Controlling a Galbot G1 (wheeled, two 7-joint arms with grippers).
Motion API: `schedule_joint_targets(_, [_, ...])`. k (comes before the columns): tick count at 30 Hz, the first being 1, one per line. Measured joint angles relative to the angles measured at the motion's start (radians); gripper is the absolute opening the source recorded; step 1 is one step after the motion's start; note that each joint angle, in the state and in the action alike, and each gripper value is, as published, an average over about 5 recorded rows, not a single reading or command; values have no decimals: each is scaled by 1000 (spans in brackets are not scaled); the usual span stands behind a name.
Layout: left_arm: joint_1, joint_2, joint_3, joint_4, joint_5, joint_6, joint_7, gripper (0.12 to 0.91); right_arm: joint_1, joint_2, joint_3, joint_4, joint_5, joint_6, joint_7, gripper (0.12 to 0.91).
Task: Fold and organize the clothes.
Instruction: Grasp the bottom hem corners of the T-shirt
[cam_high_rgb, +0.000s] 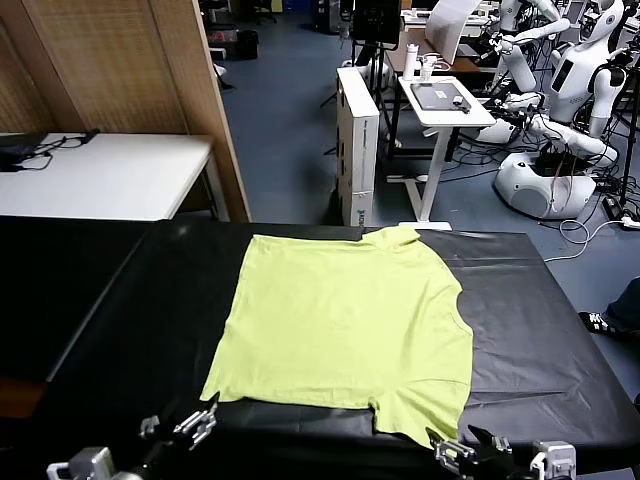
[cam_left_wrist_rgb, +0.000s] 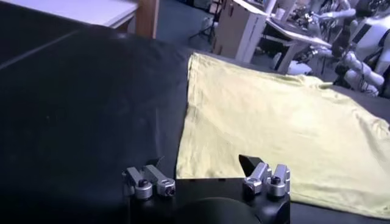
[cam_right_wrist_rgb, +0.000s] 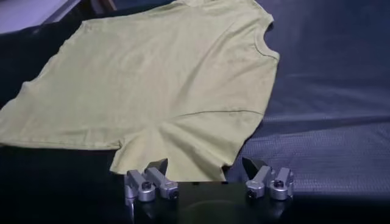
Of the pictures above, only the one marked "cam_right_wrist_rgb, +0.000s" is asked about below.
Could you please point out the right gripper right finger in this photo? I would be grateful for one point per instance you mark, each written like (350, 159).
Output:
(262, 179)

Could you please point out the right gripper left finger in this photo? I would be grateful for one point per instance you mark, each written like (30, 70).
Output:
(152, 182)

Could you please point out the yellow-green t-shirt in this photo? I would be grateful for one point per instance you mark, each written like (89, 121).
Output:
(152, 85)

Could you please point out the white rectangular table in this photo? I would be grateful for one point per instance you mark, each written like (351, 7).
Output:
(27, 15)

